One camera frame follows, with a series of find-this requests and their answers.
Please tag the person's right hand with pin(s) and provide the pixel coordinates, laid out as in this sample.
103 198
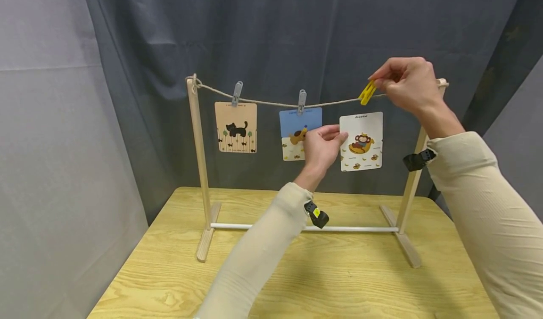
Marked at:
409 85

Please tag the person's left hand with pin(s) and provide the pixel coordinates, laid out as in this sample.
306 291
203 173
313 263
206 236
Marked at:
321 150

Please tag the person's left thumb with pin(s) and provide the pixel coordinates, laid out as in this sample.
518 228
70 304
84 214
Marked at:
338 141

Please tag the person's right index finger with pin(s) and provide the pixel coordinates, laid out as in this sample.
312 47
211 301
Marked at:
386 69

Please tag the person's right thumb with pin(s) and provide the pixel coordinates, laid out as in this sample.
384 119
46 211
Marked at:
384 84

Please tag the person's left fingers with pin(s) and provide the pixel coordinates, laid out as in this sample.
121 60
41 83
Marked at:
324 130

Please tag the yellow clothespin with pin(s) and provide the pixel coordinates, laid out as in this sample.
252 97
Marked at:
367 93

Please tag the white monkey card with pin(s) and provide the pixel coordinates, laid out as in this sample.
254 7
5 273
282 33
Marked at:
362 142

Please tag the person's right forearm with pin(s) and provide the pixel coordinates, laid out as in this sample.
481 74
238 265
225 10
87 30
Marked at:
479 196

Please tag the person's left forearm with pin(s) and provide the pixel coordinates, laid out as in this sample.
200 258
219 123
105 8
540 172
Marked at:
265 248

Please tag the blue dog card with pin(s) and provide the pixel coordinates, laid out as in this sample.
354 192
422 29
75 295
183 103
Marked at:
297 128

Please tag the grey clothespin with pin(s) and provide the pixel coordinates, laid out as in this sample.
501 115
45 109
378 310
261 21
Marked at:
236 93
301 102

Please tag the black wrist band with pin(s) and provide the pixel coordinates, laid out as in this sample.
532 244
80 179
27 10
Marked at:
419 159
317 214

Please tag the beige cat card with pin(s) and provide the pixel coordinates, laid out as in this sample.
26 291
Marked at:
236 127

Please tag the wooden rack frame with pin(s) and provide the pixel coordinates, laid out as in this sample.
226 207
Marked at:
203 177

